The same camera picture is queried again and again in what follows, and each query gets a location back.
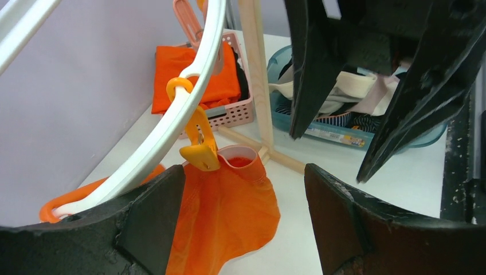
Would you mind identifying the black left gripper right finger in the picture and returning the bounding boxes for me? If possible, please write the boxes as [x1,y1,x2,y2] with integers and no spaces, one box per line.
[304,163,485,274]

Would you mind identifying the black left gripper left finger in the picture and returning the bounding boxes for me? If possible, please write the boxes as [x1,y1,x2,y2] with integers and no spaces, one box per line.
[1,165,185,274]

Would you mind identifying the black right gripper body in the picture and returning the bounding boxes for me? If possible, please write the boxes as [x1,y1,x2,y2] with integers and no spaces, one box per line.
[320,1,432,76]

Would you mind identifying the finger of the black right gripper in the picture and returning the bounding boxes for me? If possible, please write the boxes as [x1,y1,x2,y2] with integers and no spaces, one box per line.
[356,1,485,183]
[285,1,344,139]

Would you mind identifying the orange underwear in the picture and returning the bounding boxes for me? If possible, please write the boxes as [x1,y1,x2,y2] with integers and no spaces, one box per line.
[166,145,280,274]

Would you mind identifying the white round clip hanger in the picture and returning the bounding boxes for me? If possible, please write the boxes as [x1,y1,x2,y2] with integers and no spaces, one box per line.
[0,0,228,221]

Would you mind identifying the beige grey underwear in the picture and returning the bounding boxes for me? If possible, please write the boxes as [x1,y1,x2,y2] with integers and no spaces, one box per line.
[268,65,378,115]

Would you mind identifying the pink garment in basin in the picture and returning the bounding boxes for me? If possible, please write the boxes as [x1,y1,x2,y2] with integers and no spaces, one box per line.
[348,74,399,116]

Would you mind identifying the dark clothes in basin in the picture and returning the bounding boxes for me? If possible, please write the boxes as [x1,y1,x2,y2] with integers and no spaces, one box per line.
[273,61,368,127]

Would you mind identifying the orange clothespin at left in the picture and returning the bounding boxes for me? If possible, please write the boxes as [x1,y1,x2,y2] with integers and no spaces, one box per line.
[39,160,166,223]

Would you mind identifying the teal plastic basin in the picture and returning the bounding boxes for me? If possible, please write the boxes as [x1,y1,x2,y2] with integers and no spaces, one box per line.
[266,45,449,152]

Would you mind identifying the pink laundry basket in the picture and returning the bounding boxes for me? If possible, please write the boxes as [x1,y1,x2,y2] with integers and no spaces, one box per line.
[176,31,255,140]

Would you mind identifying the yellow clothespin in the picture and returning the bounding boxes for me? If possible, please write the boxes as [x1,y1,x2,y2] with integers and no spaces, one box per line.
[166,77,222,172]

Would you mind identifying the pink clothespin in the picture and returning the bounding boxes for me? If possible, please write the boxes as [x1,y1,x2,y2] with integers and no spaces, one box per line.
[173,0,224,75]

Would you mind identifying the orange cloth in basket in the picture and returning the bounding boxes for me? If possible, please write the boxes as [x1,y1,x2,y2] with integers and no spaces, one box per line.
[151,41,242,115]

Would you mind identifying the wooden rack frame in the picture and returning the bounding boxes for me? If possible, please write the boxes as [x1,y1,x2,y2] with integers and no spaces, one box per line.
[218,0,305,174]

